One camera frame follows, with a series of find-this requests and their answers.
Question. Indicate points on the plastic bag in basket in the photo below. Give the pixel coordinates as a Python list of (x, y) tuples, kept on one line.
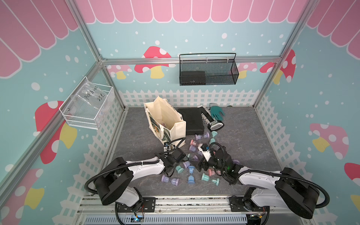
[(90, 98)]

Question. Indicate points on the black flat box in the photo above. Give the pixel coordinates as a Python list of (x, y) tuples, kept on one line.
[(193, 118)]

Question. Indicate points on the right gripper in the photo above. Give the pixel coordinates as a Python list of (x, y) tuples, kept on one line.
[(204, 161)]

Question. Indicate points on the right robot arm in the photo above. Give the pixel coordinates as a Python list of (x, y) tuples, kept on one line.
[(284, 189)]

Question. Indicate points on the black mesh wall basket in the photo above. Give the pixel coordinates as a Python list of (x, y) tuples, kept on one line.
[(219, 68)]

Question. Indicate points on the blue hourglass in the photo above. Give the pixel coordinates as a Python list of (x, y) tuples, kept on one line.
[(191, 179)]

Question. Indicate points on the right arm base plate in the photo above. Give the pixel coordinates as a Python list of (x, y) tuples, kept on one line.
[(239, 204)]

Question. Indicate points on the purple hourglass front left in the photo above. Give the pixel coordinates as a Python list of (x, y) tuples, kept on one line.
[(173, 181)]

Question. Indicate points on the black box in basket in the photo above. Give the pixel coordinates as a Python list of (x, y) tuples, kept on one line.
[(192, 78)]

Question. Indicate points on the cream canvas tote bag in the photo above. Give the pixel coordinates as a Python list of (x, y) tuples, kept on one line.
[(166, 123)]

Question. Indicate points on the teal hourglass by brush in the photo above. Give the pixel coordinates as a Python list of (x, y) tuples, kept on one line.
[(213, 135)]

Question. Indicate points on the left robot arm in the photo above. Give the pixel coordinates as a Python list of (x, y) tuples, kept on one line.
[(112, 183)]

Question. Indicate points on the green hourglass front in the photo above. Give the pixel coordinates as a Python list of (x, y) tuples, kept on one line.
[(207, 178)]

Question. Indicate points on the green rubber glove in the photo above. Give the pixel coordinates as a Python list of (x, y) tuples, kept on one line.
[(216, 112)]

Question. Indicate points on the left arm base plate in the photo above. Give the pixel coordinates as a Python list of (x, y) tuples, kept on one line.
[(146, 204)]

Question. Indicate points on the black white hair brush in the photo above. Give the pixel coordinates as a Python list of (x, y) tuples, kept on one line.
[(212, 124)]

